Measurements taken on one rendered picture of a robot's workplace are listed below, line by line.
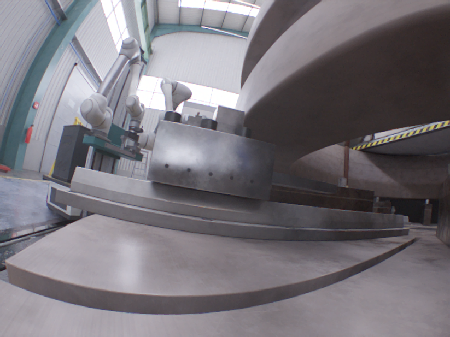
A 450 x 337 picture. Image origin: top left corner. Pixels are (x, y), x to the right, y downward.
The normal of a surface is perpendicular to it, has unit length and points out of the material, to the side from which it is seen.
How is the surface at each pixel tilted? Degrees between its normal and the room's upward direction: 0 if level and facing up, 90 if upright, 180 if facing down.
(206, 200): 72
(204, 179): 90
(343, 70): 180
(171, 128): 90
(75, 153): 90
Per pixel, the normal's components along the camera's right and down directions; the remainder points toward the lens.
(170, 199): 0.27, -0.41
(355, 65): -0.15, 0.98
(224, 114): 0.23, -0.11
